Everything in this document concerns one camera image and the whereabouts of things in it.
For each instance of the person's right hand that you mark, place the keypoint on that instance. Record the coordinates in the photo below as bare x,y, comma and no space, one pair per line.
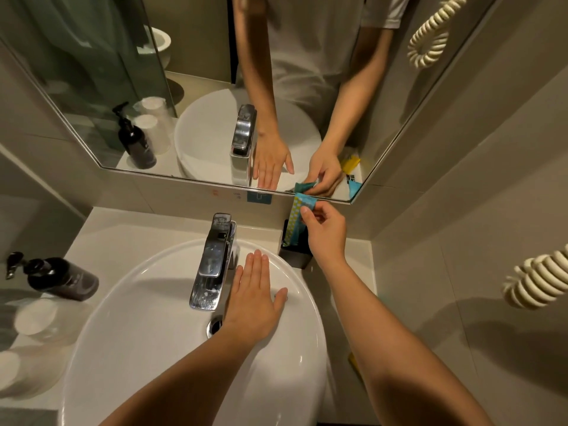
328,237

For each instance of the person's left hand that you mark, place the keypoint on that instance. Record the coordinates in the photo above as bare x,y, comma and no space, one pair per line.
250,308

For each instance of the person's left middle finger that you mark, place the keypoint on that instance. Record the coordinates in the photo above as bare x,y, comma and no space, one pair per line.
256,270

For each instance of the person's left thumb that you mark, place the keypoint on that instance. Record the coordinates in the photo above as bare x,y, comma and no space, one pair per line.
280,299

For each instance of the person's left little finger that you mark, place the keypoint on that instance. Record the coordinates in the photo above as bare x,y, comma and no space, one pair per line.
237,281

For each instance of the person's right thumb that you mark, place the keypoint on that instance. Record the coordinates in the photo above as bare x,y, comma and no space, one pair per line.
309,224

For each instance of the blue green patterned packet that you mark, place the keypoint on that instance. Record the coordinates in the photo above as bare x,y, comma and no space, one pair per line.
294,217

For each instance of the person's right forearm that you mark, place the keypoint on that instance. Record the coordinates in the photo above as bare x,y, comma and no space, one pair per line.
390,350

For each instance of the person's left forearm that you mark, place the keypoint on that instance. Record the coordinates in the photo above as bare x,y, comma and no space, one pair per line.
191,381

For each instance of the chrome lever faucet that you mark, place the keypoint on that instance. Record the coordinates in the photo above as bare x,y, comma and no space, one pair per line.
213,261

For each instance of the black square holder box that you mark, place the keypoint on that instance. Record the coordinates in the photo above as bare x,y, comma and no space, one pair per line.
295,255

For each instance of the white oval sink basin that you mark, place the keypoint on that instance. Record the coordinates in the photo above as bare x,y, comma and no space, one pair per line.
151,341

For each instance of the black pump soap bottle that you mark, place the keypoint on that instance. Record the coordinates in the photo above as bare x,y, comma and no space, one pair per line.
60,277

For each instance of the wrapped white cup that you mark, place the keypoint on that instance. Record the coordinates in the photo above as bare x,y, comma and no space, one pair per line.
37,317
11,370

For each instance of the wall mirror with metal frame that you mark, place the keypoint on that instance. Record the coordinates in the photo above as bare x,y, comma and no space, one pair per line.
199,48

